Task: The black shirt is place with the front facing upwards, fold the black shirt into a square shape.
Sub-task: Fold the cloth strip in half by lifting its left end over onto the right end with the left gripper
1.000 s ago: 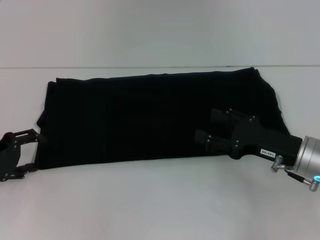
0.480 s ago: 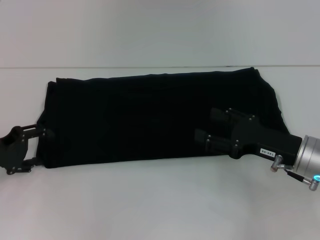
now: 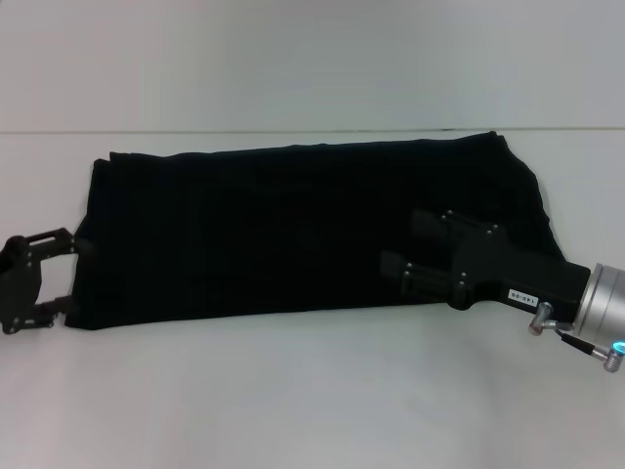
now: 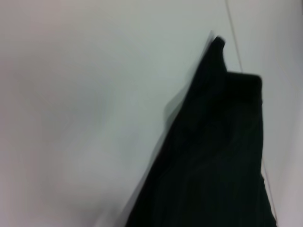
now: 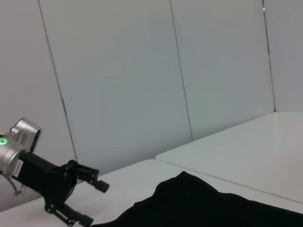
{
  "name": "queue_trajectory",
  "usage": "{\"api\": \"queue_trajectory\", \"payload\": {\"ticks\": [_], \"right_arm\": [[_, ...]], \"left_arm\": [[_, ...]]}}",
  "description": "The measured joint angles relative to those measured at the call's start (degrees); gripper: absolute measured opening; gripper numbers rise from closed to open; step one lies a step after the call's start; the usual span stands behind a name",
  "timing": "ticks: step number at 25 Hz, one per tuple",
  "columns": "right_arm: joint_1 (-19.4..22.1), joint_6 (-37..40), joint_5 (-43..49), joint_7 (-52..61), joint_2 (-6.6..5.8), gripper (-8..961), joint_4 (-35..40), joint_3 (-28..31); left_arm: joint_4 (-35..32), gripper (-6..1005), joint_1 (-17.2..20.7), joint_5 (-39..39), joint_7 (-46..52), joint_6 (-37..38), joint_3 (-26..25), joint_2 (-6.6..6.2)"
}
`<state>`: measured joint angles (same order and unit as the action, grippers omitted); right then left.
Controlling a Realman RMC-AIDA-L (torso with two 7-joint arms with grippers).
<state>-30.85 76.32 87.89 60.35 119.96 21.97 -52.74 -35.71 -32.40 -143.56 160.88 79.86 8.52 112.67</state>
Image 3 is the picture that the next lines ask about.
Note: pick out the black shirt with FREE print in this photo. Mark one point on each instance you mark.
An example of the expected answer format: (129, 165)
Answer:
(293, 234)

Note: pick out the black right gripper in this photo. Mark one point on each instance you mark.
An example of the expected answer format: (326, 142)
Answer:
(512, 278)

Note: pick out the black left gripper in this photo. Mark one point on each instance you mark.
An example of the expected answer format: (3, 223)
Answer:
(19, 288)

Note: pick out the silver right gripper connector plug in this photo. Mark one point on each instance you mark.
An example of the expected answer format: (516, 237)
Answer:
(539, 320)

